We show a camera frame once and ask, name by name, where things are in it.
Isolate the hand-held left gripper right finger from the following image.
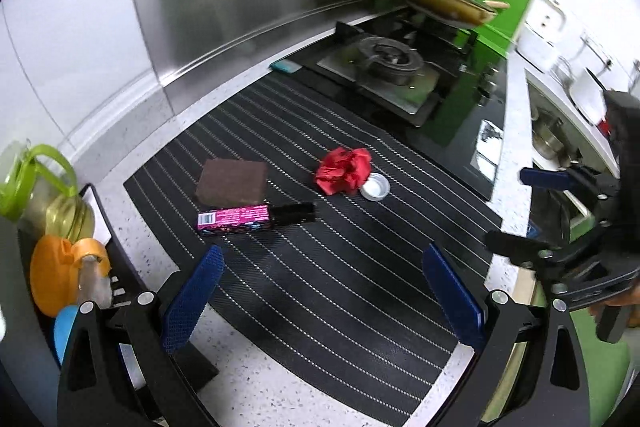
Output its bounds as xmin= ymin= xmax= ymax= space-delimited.
xmin=421 ymin=243 xmax=592 ymax=427

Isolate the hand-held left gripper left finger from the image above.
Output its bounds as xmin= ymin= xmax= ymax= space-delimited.
xmin=56 ymin=244 xmax=226 ymax=427

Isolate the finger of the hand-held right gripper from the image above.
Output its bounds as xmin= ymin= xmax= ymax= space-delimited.
xmin=484 ymin=229 xmax=603 ymax=277
xmin=519 ymin=164 xmax=620 ymax=198

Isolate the person's right hand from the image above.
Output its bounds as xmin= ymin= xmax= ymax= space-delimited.
xmin=589 ymin=281 xmax=640 ymax=329

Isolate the steel pot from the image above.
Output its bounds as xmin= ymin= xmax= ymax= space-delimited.
xmin=530 ymin=114 xmax=568 ymax=160

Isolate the pink box with black insert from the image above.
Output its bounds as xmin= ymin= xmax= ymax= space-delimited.
xmin=197 ymin=202 xmax=317 ymax=237

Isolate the white lidded container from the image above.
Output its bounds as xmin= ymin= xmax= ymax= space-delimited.
xmin=570 ymin=67 xmax=608 ymax=125
xmin=515 ymin=0 xmax=568 ymax=72

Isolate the black glass gas stove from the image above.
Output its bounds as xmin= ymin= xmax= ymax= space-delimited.
xmin=295 ymin=4 xmax=508 ymax=202

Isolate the brown sponge block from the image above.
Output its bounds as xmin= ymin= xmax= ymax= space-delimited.
xmin=195 ymin=158 xmax=268 ymax=205

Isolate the black striped mat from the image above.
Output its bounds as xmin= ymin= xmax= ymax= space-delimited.
xmin=122 ymin=69 xmax=503 ymax=427

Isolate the white bottle cap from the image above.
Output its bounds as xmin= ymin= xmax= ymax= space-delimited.
xmin=359 ymin=172 xmax=390 ymax=202

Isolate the orange plastic cup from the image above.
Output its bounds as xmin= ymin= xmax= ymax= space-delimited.
xmin=29 ymin=234 xmax=113 ymax=319

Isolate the red crumpled cloth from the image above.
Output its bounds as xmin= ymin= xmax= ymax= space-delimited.
xmin=314 ymin=147 xmax=372 ymax=195

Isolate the gas burner with pan support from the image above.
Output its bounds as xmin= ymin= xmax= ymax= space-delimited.
xmin=316 ymin=22 xmax=481 ymax=128

